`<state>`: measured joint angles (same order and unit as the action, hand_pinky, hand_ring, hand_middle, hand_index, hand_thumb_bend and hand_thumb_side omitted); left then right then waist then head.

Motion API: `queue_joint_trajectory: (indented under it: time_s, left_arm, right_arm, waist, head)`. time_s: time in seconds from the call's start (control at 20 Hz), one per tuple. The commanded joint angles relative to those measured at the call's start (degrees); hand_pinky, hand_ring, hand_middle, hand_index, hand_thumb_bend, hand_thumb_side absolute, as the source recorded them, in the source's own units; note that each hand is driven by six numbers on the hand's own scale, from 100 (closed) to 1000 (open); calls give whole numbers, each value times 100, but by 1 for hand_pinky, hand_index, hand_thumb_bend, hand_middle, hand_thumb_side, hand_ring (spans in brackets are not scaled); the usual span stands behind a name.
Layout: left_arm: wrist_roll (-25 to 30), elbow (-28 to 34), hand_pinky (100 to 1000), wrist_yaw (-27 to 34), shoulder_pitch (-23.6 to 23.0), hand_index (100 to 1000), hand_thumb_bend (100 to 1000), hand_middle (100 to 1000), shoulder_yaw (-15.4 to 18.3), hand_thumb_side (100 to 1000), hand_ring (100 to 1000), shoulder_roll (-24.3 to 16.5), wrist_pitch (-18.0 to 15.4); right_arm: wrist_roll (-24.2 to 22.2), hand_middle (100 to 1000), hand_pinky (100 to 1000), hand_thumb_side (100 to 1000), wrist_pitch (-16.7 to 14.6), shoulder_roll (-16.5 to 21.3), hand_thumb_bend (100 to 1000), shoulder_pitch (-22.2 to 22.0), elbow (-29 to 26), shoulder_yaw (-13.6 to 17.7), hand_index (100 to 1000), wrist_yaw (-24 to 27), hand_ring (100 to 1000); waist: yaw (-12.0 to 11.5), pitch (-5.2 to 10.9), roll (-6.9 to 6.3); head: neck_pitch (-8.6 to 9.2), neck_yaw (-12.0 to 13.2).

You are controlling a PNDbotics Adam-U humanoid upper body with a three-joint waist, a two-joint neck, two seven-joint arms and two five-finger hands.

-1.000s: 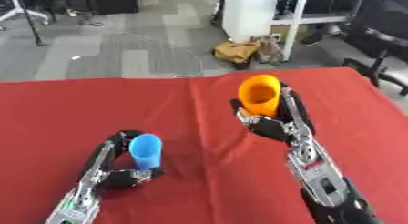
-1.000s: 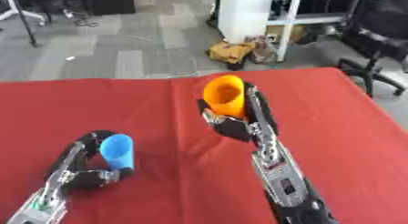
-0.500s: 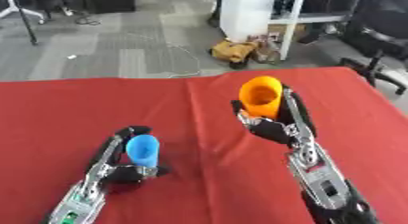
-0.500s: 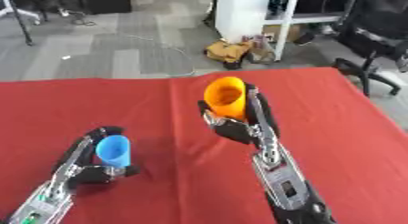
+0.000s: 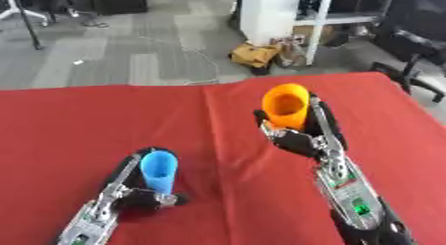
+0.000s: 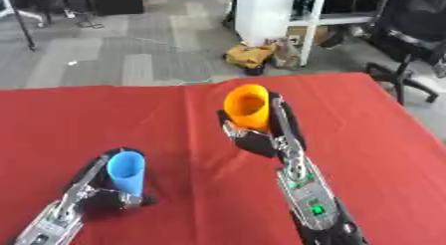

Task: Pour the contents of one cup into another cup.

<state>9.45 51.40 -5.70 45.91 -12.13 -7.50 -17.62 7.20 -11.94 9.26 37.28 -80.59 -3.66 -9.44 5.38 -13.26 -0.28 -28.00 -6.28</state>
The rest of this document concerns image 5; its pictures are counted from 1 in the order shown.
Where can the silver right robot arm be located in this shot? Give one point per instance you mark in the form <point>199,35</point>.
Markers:
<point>355,199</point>

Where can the white shelf unit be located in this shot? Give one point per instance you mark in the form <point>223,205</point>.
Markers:
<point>302,16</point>

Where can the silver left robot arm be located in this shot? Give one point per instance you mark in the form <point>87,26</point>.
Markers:
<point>91,222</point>

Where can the yellow bag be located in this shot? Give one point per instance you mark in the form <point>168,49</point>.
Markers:
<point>254,55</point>

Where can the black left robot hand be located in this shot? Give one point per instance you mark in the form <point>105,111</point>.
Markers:
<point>139,199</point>

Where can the orange plastic cup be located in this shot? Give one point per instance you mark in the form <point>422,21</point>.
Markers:
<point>286,106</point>

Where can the blue plastic cup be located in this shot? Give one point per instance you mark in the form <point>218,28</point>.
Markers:
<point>158,172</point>

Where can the black office chair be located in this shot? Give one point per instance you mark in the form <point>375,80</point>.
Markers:
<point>410,49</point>

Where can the black cabinet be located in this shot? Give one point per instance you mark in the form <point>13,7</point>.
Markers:
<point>119,0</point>

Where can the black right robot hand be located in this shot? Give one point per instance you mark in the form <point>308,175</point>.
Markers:
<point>297,142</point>

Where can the white chair base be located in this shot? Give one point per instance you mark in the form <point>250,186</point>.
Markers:
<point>23,14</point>

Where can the black tripod leg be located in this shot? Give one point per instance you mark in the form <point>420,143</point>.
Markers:
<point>25,20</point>

